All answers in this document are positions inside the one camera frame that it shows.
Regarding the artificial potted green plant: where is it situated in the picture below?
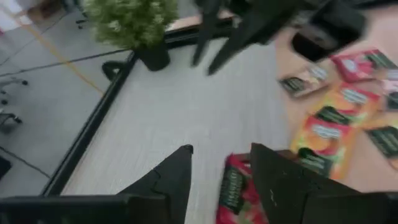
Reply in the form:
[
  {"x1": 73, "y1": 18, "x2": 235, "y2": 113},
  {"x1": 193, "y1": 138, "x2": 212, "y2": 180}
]
[{"x1": 82, "y1": 0, "x2": 180, "y2": 72}]

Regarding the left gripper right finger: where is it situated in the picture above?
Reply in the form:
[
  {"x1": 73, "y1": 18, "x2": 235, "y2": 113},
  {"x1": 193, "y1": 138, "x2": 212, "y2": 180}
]
[{"x1": 251, "y1": 142, "x2": 361, "y2": 224}]

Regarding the grey office chair base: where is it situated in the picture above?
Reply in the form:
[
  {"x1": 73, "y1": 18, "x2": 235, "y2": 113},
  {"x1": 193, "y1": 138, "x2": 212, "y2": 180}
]
[
  {"x1": 0, "y1": 111, "x2": 24, "y2": 135},
  {"x1": 0, "y1": 77, "x2": 29, "y2": 108}
]

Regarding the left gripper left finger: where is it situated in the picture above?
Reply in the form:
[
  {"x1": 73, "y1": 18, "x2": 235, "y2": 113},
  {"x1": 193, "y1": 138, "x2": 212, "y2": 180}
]
[{"x1": 119, "y1": 144, "x2": 194, "y2": 224}]

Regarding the red tea packet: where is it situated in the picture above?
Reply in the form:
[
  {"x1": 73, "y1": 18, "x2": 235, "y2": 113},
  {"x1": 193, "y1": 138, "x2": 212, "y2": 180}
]
[
  {"x1": 215, "y1": 152, "x2": 270, "y2": 224},
  {"x1": 330, "y1": 48, "x2": 398, "y2": 84}
]

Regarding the black metal table frame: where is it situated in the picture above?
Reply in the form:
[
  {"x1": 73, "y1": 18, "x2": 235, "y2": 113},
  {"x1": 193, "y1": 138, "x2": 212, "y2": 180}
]
[{"x1": 40, "y1": 17, "x2": 237, "y2": 197}]

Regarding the orange tea packet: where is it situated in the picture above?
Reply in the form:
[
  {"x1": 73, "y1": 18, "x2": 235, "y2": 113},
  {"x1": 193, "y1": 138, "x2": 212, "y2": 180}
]
[
  {"x1": 310, "y1": 81, "x2": 382, "y2": 128},
  {"x1": 289, "y1": 114, "x2": 358, "y2": 181}
]

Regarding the beige tea packet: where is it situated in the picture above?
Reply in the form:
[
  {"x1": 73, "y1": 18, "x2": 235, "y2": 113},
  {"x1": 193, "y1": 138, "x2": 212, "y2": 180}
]
[{"x1": 277, "y1": 63, "x2": 334, "y2": 100}]

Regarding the grey woven placemat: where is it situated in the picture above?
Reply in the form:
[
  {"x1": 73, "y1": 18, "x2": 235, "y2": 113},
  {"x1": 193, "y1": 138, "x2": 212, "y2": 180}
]
[{"x1": 60, "y1": 37, "x2": 292, "y2": 224}]

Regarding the dark green snack packet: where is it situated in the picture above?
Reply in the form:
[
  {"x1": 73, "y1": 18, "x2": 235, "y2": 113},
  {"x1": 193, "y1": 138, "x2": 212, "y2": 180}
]
[{"x1": 364, "y1": 124, "x2": 398, "y2": 170}]

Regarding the yellow cable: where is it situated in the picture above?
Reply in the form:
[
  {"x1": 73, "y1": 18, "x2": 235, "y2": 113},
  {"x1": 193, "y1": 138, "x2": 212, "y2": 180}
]
[{"x1": 12, "y1": 18, "x2": 105, "y2": 96}]

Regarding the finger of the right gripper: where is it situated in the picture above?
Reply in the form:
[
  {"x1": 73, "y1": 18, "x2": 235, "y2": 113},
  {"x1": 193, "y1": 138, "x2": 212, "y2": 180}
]
[
  {"x1": 207, "y1": 12, "x2": 280, "y2": 75},
  {"x1": 192, "y1": 9, "x2": 218, "y2": 67}
]

